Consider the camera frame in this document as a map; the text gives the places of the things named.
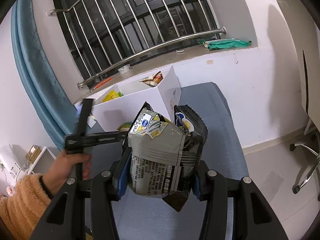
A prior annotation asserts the white red chips bag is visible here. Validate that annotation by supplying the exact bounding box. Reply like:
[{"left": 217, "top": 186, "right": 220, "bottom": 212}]
[{"left": 140, "top": 71, "right": 163, "bottom": 87}]

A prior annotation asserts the person's left hand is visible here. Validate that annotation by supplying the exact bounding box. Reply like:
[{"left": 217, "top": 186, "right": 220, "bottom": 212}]
[{"left": 42, "top": 150, "right": 91, "bottom": 195}]

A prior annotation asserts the green garlic flavour snack bag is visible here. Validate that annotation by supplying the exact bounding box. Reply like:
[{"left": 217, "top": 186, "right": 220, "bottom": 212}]
[{"left": 117, "top": 122, "right": 132, "bottom": 132}]

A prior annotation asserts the white storage box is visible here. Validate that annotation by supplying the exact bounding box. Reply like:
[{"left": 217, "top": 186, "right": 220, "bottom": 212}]
[{"left": 92, "top": 66, "right": 182, "bottom": 132}]

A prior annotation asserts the green wet wipes pack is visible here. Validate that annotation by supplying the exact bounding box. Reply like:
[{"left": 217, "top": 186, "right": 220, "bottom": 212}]
[{"left": 198, "top": 38, "right": 252, "bottom": 50}]

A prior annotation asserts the blue curtain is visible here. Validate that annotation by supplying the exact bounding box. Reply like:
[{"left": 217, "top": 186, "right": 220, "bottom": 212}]
[{"left": 11, "top": 0, "right": 77, "bottom": 150}]

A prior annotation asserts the white shelf unit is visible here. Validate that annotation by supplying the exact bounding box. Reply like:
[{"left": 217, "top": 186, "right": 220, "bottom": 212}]
[{"left": 1, "top": 145, "right": 56, "bottom": 180}]

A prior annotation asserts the white office chair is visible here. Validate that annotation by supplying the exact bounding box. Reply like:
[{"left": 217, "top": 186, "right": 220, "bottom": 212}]
[{"left": 272, "top": 0, "right": 320, "bottom": 202}]

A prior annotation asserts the orange fuzzy sleeve forearm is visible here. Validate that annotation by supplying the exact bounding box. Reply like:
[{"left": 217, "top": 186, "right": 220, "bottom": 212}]
[{"left": 1, "top": 174, "right": 52, "bottom": 239}]

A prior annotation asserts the orange beaded tool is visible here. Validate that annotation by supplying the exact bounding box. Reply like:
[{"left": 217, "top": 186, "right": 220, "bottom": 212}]
[{"left": 91, "top": 77, "right": 112, "bottom": 91}]

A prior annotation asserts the steel window guard rail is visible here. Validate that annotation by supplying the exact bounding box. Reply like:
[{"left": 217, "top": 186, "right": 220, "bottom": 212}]
[{"left": 48, "top": 0, "right": 226, "bottom": 89}]

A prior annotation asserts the black yellow chips bag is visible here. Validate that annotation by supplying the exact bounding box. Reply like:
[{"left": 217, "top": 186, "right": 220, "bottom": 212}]
[{"left": 128, "top": 102, "right": 208, "bottom": 212}]

